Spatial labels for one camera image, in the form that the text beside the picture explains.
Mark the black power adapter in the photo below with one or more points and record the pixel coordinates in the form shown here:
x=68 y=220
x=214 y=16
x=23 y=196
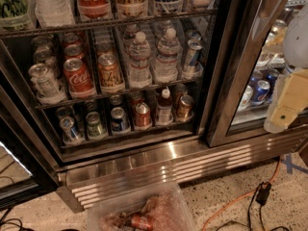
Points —
x=263 y=193

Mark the blue silver can bottom left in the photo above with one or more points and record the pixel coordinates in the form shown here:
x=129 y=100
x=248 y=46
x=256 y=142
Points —
x=71 y=130

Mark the red Coca-Cola can in bin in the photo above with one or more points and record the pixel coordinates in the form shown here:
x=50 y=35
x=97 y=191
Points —
x=144 y=223

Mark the blue Pepsi can left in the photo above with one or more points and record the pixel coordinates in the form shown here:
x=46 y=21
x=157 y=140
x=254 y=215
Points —
x=261 y=90

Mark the brown drink bottle white cap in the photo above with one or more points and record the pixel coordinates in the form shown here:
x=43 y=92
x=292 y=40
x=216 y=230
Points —
x=164 y=108

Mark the blue pepsi can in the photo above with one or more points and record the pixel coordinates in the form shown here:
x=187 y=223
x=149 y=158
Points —
x=261 y=90
x=272 y=75

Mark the white can right compartment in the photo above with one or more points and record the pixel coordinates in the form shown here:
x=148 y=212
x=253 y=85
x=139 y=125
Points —
x=246 y=97

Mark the green can bottom shelf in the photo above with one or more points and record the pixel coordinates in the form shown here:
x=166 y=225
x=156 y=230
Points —
x=95 y=129

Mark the open glass fridge door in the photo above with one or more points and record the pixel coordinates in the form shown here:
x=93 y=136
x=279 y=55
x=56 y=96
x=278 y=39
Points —
x=24 y=173

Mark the silver blue energy drink can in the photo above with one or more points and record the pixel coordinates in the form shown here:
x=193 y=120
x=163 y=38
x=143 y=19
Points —
x=191 y=57

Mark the red Coca-Cola can middle front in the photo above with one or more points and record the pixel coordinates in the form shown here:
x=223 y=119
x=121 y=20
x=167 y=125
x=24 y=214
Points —
x=80 y=84

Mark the clear water bottle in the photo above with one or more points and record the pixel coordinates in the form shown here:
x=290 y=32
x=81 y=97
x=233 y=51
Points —
x=166 y=61
x=139 y=52

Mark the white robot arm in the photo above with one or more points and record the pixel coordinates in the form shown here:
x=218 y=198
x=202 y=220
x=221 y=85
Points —
x=295 y=44

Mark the orange can middle shelf front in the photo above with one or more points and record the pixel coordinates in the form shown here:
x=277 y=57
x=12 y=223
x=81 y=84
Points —
x=110 y=75

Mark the green La Croix can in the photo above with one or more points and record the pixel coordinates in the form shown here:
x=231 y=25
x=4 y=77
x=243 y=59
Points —
x=16 y=15

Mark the red Coca-Cola can top shelf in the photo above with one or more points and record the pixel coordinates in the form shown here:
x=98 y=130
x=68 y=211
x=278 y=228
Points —
x=93 y=8

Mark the closed glass fridge door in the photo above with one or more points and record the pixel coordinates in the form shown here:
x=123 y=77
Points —
x=252 y=56

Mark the clear water bottle left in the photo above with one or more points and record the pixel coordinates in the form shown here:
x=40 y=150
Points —
x=139 y=52

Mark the silver can shelf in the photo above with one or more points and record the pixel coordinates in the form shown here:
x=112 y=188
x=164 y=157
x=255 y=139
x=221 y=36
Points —
x=49 y=89
x=46 y=57

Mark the gold brown can top shelf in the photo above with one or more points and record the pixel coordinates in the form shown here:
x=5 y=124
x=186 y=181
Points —
x=131 y=8

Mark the blue Pepsi can right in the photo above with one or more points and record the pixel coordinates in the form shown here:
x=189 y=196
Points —
x=272 y=75

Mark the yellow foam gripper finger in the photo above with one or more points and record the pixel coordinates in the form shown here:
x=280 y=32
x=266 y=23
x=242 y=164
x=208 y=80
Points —
x=292 y=99

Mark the copper can bottom shelf right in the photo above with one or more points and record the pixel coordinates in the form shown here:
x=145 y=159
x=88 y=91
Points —
x=185 y=106

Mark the clear plastic bin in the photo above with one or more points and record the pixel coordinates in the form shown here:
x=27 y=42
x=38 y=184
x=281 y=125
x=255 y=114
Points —
x=163 y=202

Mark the red can bottom shelf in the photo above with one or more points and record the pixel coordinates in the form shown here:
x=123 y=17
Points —
x=142 y=116

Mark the dark blue can bottom shelf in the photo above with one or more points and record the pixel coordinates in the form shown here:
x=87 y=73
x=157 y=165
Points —
x=120 y=122

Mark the silver can middle shelf front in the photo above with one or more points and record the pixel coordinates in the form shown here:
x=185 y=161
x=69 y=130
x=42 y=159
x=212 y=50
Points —
x=49 y=89

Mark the clear water bottle right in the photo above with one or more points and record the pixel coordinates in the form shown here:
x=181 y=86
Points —
x=166 y=61

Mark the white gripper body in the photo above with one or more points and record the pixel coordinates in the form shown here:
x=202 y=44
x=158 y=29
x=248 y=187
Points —
x=296 y=42

